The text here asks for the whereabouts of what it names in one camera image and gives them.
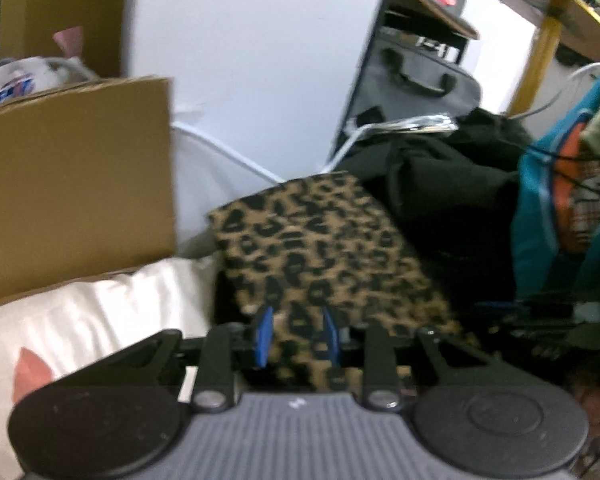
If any purple detergent bag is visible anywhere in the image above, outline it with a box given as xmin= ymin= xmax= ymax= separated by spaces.
xmin=0 ymin=55 xmax=101 ymax=111

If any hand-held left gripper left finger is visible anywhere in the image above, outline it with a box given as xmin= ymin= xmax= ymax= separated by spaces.
xmin=97 ymin=305 xmax=276 ymax=412

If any silver plastic packaging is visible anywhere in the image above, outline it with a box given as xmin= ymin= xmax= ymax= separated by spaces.
xmin=347 ymin=112 xmax=458 ymax=136

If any black clothes heap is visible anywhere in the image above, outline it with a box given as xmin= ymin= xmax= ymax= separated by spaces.
xmin=337 ymin=107 xmax=536 ymax=271

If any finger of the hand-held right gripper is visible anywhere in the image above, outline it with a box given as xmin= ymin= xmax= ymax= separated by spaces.
xmin=472 ymin=300 xmax=518 ymax=314

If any brown cardboard sheet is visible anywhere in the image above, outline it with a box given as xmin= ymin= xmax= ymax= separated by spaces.
xmin=0 ymin=76 xmax=178 ymax=313

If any grey bag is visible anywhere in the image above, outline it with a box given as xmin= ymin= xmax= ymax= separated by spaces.
xmin=332 ymin=27 xmax=483 ymax=151

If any teal printed garment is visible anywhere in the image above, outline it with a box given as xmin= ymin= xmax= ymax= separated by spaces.
xmin=510 ymin=77 xmax=600 ymax=301

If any black topped stool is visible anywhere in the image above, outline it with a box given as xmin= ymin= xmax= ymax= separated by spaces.
xmin=385 ymin=0 xmax=481 ymax=66

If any white cable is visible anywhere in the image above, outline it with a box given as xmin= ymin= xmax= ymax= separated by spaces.
xmin=172 ymin=120 xmax=456 ymax=183

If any round black side table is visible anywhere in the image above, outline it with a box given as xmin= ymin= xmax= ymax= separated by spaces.
xmin=482 ymin=0 xmax=600 ymax=116

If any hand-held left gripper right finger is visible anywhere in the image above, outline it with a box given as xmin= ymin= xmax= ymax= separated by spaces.
xmin=322 ymin=306 xmax=501 ymax=411

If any pink eared object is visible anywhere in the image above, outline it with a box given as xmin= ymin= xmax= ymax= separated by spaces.
xmin=52 ymin=26 xmax=86 ymax=58

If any leopard print garment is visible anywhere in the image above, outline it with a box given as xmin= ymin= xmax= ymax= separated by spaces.
xmin=207 ymin=170 xmax=481 ymax=393

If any cream bear print bedsheet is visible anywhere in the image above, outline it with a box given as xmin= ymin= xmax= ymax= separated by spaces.
xmin=0 ymin=252 xmax=221 ymax=480

